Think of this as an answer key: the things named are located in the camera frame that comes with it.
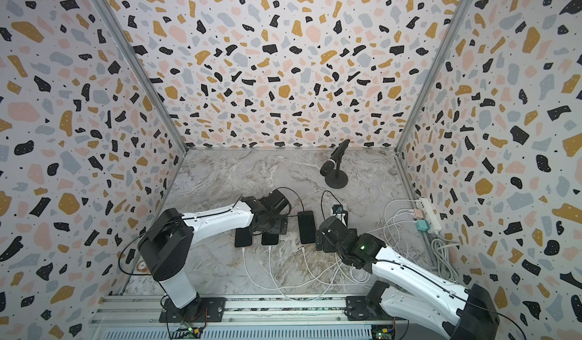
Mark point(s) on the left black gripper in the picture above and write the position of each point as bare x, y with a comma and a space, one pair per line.
280, 226

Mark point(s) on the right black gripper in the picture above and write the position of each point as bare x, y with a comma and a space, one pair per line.
324, 246

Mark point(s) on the black phone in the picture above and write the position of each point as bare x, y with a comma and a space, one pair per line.
269, 239
307, 227
343, 216
243, 238

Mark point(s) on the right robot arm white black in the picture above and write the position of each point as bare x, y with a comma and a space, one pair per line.
448, 308

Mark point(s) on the black microphone on stand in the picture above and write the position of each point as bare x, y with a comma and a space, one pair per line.
331, 169

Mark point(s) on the pink charger plug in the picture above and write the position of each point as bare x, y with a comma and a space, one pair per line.
418, 214

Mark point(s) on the teal charger plug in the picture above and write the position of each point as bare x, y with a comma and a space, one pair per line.
422, 225

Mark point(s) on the white power strip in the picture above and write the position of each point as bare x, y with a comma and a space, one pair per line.
430, 215

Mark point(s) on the round copper tape roll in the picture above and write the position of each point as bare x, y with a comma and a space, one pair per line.
141, 266

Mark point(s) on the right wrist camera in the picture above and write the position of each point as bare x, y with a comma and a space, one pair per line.
336, 208

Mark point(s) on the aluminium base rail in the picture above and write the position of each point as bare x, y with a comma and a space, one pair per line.
245, 317

